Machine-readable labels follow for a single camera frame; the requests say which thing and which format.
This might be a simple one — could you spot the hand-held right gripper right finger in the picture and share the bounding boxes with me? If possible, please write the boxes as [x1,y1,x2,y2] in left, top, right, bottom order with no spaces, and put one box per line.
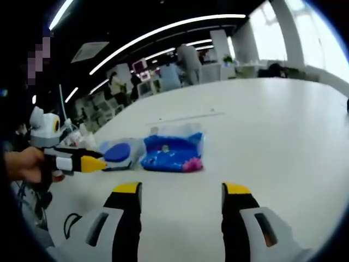
[221,182,314,262]

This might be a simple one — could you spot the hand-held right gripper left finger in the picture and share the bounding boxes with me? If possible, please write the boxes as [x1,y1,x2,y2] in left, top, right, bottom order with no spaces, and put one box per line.
[46,181,142,262]

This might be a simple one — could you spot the white paper cup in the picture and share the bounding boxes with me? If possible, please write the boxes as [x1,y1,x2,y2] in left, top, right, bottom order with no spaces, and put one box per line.
[79,130,97,150]

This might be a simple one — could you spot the clear plastic water bottle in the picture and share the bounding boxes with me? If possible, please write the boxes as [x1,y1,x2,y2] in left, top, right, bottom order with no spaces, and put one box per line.
[63,118,83,146]

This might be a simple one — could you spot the clear packet with blue pad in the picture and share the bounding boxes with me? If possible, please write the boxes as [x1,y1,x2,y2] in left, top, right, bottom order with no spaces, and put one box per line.
[98,137,146,171]

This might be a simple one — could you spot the black cable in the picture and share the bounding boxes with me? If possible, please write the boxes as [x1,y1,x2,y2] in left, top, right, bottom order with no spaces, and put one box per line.
[63,212,83,240]

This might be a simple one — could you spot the blue plastic packet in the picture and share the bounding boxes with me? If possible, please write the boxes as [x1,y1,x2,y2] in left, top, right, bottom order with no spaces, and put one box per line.
[140,122,206,174]

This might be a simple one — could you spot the person's left hand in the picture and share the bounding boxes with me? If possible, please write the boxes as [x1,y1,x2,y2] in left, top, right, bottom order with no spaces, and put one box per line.
[5,147,46,182]

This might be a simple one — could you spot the white table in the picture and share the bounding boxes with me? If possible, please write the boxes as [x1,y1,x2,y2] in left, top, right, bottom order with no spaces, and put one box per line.
[46,78,349,262]

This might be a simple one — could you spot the small pink monitor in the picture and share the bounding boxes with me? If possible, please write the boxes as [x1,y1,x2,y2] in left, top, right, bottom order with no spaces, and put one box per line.
[131,60,148,73]

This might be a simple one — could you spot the long ceiling light strip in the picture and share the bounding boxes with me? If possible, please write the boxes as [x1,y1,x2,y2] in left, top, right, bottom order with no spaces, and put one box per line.
[89,14,246,75]

